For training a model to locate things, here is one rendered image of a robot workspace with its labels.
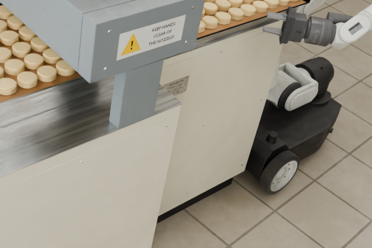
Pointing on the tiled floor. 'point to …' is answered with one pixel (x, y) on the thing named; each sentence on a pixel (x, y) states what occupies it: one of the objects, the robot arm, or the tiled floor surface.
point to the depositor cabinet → (84, 175)
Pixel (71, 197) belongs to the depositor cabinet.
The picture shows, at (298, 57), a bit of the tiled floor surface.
